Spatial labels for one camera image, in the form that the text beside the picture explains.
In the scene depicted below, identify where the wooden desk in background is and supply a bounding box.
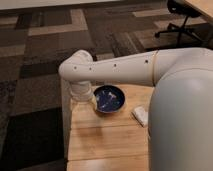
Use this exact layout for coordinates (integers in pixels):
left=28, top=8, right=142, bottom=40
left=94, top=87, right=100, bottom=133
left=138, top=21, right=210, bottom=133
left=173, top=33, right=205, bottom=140
left=184, top=0, right=213, bottom=22

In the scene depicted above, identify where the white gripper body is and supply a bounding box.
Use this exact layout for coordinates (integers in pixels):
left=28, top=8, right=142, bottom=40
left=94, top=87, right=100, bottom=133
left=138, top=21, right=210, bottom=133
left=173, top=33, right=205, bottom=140
left=70, top=81, right=93, bottom=102

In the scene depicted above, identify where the white sponge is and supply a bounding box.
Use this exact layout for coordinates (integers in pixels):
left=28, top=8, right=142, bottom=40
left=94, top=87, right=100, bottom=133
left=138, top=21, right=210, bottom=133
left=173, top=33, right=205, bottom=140
left=132, top=106, right=148, bottom=127

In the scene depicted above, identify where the black office chair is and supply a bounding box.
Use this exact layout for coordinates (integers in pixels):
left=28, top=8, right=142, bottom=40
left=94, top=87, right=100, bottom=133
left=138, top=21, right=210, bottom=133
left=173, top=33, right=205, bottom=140
left=154, top=0, right=205, bottom=44

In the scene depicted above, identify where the dark blue bowl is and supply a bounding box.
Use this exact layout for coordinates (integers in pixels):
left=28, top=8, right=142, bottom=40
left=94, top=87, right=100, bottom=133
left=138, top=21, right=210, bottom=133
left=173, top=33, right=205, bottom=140
left=94, top=85, right=125, bottom=113

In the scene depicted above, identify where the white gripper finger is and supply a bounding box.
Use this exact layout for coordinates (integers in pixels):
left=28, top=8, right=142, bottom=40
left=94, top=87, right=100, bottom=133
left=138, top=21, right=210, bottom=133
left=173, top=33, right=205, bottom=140
left=92, top=99, right=97, bottom=110

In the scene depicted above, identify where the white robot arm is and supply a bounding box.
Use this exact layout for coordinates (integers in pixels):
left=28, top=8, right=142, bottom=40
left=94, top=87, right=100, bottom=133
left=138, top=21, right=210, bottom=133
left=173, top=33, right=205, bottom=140
left=59, top=47, right=213, bottom=171

